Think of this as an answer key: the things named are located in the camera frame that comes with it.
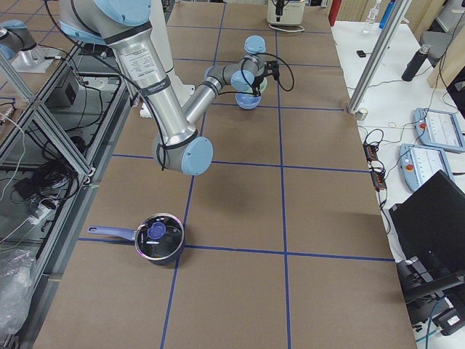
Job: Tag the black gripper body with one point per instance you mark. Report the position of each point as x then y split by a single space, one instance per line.
259 79

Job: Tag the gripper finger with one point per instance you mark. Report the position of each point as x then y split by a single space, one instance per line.
256 90
279 5

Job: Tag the blue bowl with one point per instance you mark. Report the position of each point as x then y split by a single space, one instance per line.
247 101

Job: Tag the green bowl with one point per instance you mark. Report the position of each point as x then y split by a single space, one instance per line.
262 87

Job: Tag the cream white toaster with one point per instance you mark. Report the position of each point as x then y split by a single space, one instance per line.
292 13

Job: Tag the clear plastic water bottle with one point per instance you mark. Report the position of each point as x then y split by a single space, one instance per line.
371 17

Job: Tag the upper black orange adapter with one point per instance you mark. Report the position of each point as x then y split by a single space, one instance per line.
370 152

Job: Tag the black orange adapter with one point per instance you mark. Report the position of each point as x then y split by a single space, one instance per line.
370 152
378 180

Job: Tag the black water bottle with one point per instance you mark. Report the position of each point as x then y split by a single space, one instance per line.
416 62

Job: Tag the lower black orange adapter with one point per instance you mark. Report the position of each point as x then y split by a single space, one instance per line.
378 180

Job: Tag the grey office chair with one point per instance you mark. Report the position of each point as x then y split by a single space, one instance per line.
438 43

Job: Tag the dark blue saucepan with lid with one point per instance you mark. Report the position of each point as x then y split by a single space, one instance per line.
160 238

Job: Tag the near teach pendant tablet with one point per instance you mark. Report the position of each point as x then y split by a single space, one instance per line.
419 163

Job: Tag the teach pendant tablet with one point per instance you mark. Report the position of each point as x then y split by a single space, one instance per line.
419 163
438 129

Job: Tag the far teach pendant tablet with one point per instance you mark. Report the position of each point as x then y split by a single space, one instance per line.
438 129

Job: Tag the black laptop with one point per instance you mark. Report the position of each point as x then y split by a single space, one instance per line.
432 220

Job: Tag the black monitor stand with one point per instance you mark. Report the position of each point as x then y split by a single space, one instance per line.
417 282

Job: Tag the crumpled clear plastic bag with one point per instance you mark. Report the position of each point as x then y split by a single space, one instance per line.
18 272

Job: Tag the white central pedestal column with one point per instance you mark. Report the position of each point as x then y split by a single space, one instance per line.
174 72

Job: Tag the aluminium frame post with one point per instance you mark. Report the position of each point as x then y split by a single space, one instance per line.
381 46

